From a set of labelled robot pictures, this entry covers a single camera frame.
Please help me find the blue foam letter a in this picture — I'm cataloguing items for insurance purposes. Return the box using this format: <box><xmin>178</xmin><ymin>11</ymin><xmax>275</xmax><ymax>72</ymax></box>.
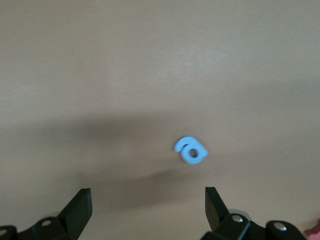
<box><xmin>174</xmin><ymin>135</ymin><xmax>209</xmax><ymax>166</ymax></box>

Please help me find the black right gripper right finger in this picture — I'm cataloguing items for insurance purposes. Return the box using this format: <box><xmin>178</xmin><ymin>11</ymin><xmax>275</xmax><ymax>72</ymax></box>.
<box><xmin>201</xmin><ymin>186</ymin><xmax>309</xmax><ymax>240</ymax></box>

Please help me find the brown table cover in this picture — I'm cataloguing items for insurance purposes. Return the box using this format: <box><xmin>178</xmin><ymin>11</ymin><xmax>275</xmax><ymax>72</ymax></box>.
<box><xmin>0</xmin><ymin>0</ymin><xmax>320</xmax><ymax>240</ymax></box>

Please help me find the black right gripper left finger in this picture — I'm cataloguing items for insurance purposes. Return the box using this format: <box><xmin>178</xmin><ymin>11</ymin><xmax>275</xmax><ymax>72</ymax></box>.
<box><xmin>0</xmin><ymin>188</ymin><xmax>94</xmax><ymax>240</ymax></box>

